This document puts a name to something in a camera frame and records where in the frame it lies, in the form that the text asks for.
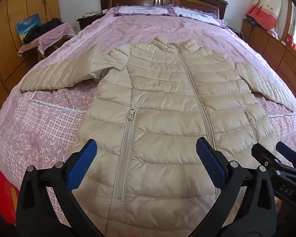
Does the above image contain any black bag on chair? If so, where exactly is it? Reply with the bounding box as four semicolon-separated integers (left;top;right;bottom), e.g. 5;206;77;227
23;18;65;43

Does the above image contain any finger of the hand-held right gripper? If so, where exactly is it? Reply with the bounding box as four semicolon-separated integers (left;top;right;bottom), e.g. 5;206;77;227
276;141;296;169
251;143;287;172

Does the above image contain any yellow wooden wardrobe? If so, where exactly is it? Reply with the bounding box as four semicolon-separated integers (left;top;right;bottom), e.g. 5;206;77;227
0;0;62;119

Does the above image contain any pink floral bedspread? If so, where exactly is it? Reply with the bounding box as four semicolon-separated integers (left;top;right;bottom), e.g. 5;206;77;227
0;5;296;228

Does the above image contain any cream and red curtain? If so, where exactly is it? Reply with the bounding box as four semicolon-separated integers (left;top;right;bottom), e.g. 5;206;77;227
244;0;290;33

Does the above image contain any red cloth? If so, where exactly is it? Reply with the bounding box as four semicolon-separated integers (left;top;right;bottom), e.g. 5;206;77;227
0;165;21;228

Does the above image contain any dark wooden nightstand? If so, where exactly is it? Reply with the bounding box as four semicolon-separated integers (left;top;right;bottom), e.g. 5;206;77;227
76;10;106;30

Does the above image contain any beige quilted down jacket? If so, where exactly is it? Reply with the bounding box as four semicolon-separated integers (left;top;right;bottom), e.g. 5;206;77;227
19;35;296;237

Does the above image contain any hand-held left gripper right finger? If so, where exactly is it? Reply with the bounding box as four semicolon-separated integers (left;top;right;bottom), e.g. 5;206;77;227
187;136;278;237

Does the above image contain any brown wooden dresser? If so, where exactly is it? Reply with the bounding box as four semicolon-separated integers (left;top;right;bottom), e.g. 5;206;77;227
240;18;296;99

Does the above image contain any small wooden table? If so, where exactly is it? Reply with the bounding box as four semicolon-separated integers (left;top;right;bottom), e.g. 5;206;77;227
35;37;65;61

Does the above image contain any blue and yellow painting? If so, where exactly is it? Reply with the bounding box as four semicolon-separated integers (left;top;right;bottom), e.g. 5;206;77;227
15;13;42;46

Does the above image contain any white crumpled cloth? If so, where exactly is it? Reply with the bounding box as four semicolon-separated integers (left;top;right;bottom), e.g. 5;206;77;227
82;10;101;18

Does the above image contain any purple ruffled pillow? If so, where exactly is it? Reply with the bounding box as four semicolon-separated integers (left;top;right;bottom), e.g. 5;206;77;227
113;5;174;17
171;4;227;26

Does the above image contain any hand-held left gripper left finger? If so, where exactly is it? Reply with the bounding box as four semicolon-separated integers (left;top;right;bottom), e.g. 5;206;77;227
15;139;109;237

